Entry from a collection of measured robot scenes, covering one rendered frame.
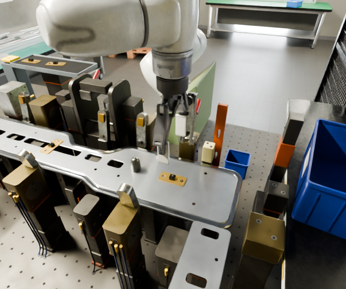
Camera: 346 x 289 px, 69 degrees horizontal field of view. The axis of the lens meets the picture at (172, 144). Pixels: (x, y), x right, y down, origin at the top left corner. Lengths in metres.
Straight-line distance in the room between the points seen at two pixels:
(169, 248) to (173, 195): 0.15
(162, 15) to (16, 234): 0.97
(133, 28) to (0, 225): 0.98
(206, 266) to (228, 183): 0.27
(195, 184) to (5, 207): 0.84
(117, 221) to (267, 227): 0.35
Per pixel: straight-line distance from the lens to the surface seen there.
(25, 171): 0.86
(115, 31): 0.46
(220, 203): 0.73
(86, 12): 0.46
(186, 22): 0.52
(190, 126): 0.81
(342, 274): 0.68
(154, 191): 0.75
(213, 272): 0.62
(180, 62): 0.54
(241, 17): 7.04
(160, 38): 0.51
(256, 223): 0.63
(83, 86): 0.98
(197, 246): 0.65
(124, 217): 0.64
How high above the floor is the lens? 1.55
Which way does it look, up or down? 37 degrees down
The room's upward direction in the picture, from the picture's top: straight up
